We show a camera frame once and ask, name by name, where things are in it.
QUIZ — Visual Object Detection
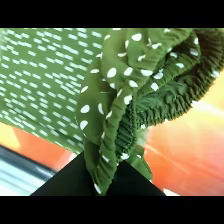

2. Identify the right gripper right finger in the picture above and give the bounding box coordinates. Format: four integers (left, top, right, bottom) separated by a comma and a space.
106, 160, 167, 197

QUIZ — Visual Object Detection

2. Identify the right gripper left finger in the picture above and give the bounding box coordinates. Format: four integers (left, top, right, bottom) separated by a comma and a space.
30, 150, 98, 197

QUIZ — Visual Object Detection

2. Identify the green white-dotted garment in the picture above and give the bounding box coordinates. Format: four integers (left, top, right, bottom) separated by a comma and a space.
0, 27, 224, 196

